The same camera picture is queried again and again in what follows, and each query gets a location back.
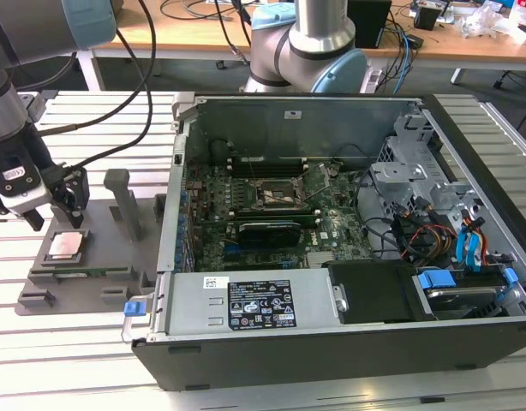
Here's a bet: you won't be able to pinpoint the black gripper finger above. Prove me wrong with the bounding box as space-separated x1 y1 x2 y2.
50 164 92 229
24 206 46 233

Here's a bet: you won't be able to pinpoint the silver CPU chip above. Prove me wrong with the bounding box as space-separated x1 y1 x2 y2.
47 232 85 259

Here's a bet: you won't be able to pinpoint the wire locking lever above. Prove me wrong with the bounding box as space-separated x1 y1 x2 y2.
245 156 260 185

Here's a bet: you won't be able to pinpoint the metal socket cover frame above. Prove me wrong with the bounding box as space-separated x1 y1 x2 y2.
296 162 333 202

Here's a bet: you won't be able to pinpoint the grey parts rack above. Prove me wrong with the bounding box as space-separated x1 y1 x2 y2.
14 168 170 318

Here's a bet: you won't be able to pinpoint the green RAM stick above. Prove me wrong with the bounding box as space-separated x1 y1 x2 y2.
52 267 131 277

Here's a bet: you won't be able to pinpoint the silver power supply unit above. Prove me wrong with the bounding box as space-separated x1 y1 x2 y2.
146 269 348 343

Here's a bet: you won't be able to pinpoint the black RAM slot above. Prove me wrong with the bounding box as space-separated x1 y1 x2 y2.
230 207 318 217
227 165 309 177
227 156 309 167
232 213 322 228

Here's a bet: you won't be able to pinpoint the black graphics card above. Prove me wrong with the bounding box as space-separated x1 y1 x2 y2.
236 219 306 250

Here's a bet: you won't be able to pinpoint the black power supply label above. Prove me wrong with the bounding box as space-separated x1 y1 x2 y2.
226 279 296 331

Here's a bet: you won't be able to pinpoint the silver chipset heatsink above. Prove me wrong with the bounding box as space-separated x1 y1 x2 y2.
308 251 335 269

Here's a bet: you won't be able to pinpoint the green motherboard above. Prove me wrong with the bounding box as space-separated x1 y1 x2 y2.
183 158 378 273

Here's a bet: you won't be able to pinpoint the black open PC case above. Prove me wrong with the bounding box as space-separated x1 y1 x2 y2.
121 92 526 393

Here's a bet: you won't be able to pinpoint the black plastic air shroud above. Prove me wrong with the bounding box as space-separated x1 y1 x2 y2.
325 259 422 325

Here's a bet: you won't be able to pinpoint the white power strip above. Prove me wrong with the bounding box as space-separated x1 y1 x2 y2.
359 68 385 94

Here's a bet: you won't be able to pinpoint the silver drive cage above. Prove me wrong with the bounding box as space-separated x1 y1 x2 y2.
368 106 482 228

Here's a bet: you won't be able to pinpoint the blue disk carrier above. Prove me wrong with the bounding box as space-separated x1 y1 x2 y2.
415 267 523 301

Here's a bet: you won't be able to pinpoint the silver hard disk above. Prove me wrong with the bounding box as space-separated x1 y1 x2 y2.
423 285 504 321

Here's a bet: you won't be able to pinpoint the clear plastic bags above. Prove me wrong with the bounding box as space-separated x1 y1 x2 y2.
455 2 515 39

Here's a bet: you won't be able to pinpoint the white box red print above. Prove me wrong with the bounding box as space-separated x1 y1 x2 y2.
508 0 526 44

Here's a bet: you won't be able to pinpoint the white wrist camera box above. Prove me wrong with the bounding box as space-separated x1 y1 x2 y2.
0 149 53 218

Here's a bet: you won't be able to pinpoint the wooden desk white frame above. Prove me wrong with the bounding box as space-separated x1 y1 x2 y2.
91 0 526 91

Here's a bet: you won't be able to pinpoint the blue cable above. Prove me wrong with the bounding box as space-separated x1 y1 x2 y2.
397 23 416 93

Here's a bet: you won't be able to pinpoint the red yellow power wires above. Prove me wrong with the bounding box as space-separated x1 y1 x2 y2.
399 213 459 262

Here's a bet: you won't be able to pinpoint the blue flat data wire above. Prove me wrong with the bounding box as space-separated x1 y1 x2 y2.
455 230 469 270
466 218 487 271

